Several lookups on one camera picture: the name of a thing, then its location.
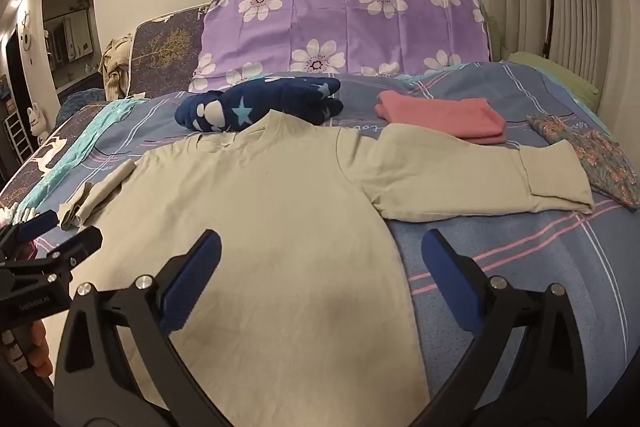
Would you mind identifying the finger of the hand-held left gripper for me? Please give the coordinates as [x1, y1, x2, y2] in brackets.
[0, 210, 59, 249]
[15, 227, 104, 280]

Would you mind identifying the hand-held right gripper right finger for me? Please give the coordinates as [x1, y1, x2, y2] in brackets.
[420, 228, 588, 427]

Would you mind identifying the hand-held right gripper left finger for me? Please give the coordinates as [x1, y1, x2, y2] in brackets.
[52, 229, 223, 427]

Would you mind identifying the beige long-sleeve shirt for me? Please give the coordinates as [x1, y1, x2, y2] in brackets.
[57, 111, 596, 427]

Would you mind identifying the person's left hand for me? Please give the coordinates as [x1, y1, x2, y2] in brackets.
[26, 321, 54, 379]

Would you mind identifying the white soft toy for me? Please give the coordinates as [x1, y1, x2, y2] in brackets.
[0, 204, 36, 227]

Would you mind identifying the reindeer pattern pillow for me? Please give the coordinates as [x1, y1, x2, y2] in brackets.
[0, 104, 108, 218]

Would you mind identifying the blue plaid bedsheet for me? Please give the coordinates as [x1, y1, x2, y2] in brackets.
[65, 61, 640, 408]

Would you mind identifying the small white ladder rack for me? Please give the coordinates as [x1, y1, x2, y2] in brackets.
[4, 116, 33, 162]

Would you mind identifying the white cat figurine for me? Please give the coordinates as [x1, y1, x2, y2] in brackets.
[26, 103, 51, 142]

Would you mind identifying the teal knitted blanket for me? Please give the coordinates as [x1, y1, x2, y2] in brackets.
[55, 88, 108, 118]

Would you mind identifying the pink folded cloth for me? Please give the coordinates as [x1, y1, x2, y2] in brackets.
[375, 90, 507, 145]

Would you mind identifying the beige bundled cloth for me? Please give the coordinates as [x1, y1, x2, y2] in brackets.
[98, 36, 135, 100]

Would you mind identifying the floral patterned cloth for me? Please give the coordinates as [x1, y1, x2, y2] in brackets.
[526, 113, 640, 211]

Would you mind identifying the navy star-print cloth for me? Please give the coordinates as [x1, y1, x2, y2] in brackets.
[175, 76, 345, 132]

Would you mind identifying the dark tree-print cushion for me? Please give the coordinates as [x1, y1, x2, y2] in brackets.
[127, 3, 211, 100]

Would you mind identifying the green pillow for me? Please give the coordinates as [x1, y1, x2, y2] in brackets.
[502, 51, 601, 98]

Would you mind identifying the purple floral pillow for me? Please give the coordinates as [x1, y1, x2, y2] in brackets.
[189, 0, 493, 92]

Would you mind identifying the cream pleated curtain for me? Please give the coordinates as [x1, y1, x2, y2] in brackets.
[480, 0, 640, 148]

